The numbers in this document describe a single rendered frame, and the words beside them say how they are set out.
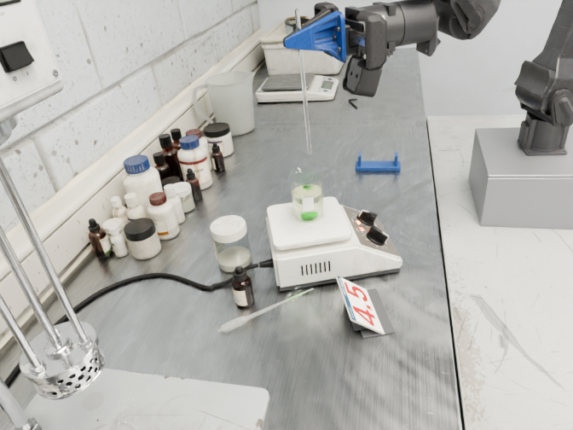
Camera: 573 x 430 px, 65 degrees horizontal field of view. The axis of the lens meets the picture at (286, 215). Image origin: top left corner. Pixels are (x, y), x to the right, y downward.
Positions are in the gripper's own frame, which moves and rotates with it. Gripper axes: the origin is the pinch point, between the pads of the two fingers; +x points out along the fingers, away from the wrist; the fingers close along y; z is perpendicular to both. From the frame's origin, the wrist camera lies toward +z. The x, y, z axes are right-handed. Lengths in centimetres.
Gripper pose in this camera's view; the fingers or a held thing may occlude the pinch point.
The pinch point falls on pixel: (309, 39)
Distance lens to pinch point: 63.3
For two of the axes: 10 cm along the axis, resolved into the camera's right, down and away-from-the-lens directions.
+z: 1.1, 8.5, 5.2
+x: -9.5, 2.3, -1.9
